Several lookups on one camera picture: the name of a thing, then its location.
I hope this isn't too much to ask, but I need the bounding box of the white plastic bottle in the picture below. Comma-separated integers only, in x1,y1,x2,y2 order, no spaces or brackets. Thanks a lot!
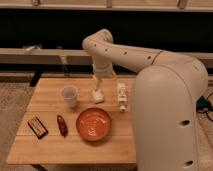
117,83,127,112

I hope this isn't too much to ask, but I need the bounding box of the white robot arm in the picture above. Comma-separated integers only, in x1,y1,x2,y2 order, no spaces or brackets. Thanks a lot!
82,29,208,171

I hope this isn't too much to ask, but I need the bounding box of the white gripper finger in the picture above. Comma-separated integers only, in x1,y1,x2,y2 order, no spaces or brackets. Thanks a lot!
92,90,104,104

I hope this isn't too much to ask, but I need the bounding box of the blue device on floor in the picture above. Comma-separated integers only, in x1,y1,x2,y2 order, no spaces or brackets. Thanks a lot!
196,96,212,113

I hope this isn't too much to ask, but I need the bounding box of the small brown card box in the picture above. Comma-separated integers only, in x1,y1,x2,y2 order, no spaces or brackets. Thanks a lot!
28,116,48,139

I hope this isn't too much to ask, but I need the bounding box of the long wooden bench rail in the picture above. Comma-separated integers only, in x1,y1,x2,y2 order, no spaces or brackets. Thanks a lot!
0,48,213,68

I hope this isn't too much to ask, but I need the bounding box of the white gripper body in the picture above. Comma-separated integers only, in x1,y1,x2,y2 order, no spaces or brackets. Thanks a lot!
93,73,116,91

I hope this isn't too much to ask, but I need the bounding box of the clear plastic cup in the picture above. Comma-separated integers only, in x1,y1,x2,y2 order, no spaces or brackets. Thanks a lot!
61,85,78,108

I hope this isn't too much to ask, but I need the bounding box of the wooden table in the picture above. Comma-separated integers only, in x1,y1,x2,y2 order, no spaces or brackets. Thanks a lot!
7,78,136,164

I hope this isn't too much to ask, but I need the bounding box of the dark red pepper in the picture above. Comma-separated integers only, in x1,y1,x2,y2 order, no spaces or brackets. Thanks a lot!
57,115,68,136

